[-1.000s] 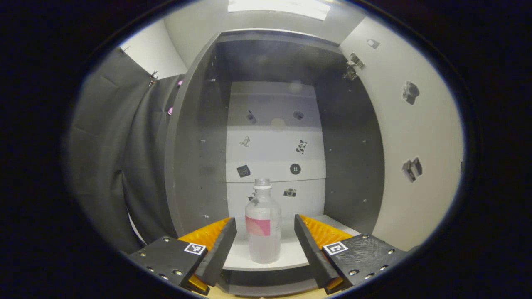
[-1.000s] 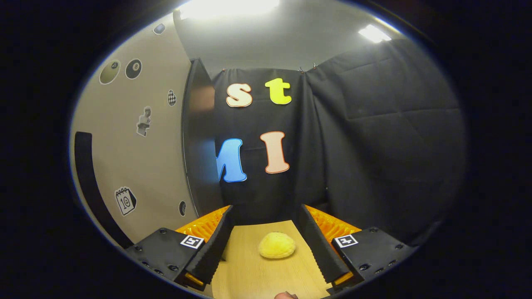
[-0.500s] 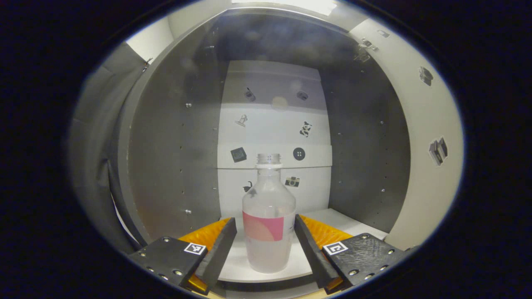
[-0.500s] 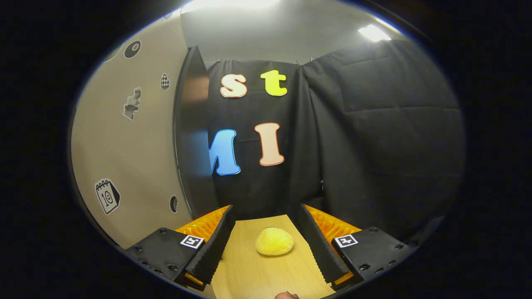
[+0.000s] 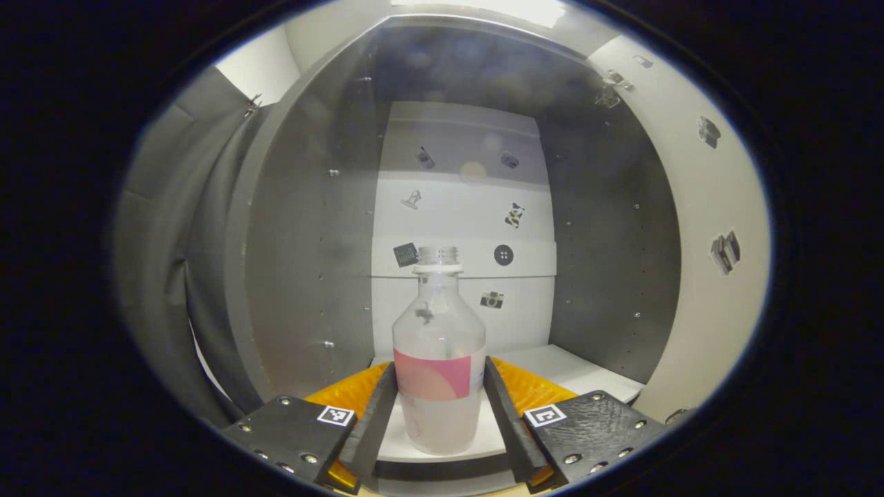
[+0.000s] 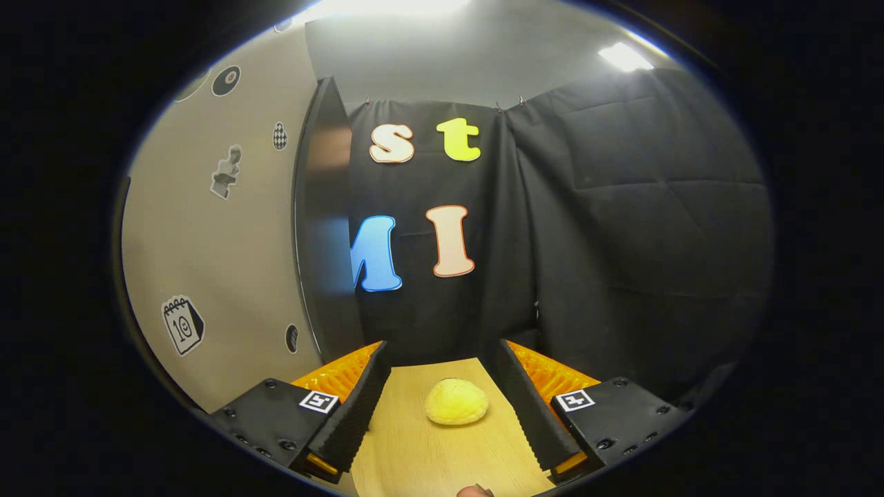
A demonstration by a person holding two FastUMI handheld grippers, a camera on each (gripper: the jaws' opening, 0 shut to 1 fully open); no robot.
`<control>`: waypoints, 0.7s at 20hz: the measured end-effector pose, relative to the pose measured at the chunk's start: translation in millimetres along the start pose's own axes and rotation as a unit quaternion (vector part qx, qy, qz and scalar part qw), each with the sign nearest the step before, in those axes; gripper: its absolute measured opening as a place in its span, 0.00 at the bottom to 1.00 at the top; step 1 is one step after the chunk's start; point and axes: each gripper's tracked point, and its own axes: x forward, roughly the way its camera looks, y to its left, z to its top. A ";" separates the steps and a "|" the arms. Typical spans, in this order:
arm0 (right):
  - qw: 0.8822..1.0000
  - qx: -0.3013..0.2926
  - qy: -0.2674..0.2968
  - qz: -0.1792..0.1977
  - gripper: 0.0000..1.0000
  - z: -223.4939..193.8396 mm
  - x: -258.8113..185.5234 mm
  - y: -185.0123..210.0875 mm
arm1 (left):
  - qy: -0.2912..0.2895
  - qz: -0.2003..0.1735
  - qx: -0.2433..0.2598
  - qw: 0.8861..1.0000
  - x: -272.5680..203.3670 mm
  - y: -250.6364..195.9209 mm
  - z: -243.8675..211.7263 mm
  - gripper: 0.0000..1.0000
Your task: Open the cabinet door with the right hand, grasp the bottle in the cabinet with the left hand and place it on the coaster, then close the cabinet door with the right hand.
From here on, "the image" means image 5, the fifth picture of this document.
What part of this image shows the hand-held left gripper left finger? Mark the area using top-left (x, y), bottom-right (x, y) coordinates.
top-left (222, 360), bottom-right (400, 494)

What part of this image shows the ceiling light panel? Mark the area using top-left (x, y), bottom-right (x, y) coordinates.
top-left (390, 0), bottom-right (567, 28)

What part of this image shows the grey cabinet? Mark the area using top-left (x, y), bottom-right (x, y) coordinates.
top-left (224, 14), bottom-right (684, 484)

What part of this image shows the black backdrop cloth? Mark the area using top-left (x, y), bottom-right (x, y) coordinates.
top-left (114, 66), bottom-right (277, 429)

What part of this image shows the clear plastic bottle pink label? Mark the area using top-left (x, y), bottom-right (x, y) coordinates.
top-left (392, 245), bottom-right (488, 456)

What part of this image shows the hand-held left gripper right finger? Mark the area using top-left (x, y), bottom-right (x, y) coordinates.
top-left (483, 355), bottom-right (669, 492)

